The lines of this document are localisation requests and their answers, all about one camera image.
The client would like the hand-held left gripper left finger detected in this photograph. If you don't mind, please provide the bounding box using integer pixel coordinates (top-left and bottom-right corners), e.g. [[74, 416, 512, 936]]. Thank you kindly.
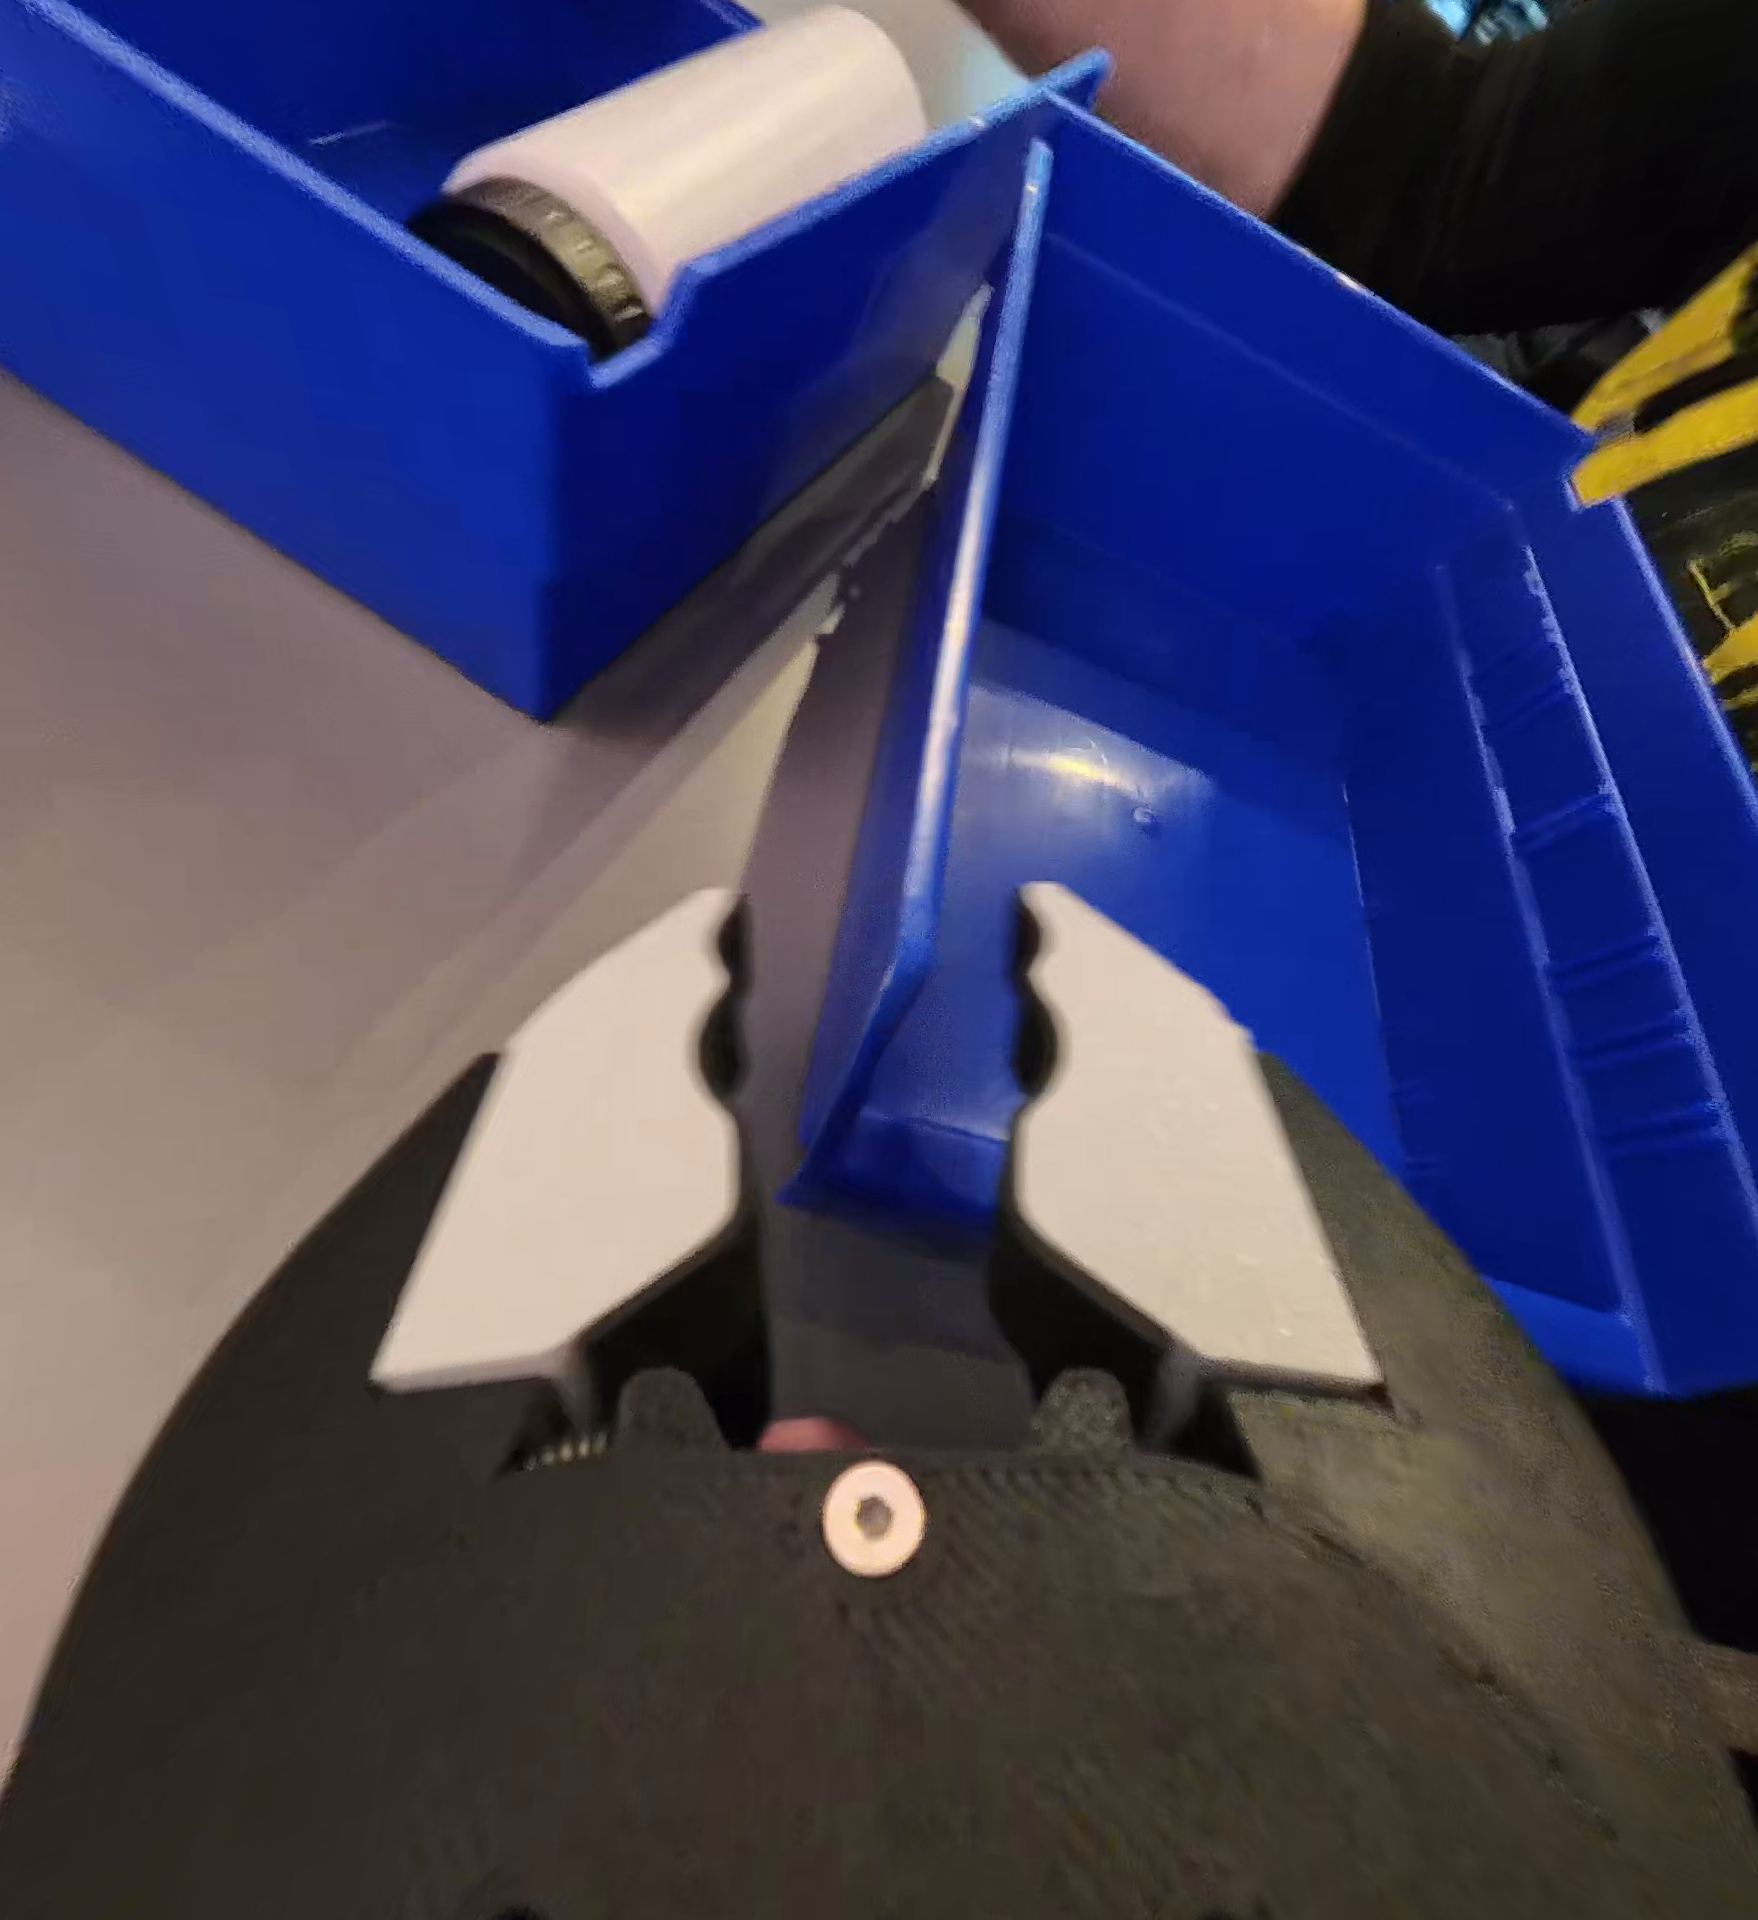
[[371, 890, 765, 1442]]

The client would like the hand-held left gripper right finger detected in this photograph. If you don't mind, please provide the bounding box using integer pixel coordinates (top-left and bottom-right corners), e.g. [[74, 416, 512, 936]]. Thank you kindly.
[[983, 879, 1386, 1453]]

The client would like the blue plastic bin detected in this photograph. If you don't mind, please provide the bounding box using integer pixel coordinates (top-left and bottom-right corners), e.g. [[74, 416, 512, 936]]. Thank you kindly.
[[783, 92, 1758, 1405], [0, 0, 1115, 725]]

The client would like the black bottle lid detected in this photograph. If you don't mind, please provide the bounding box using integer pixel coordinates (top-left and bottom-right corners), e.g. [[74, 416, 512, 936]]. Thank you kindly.
[[408, 181, 655, 369]]

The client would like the white bottle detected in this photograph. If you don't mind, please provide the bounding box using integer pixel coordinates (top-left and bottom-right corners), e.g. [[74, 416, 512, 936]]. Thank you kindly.
[[445, 8, 934, 287]]

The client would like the person's right forearm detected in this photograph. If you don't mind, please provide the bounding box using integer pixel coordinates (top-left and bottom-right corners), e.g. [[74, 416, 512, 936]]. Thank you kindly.
[[955, 0, 1758, 338]]

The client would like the black yellow printed shirt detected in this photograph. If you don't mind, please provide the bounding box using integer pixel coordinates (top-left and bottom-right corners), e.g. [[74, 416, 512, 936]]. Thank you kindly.
[[1481, 196, 1758, 962]]

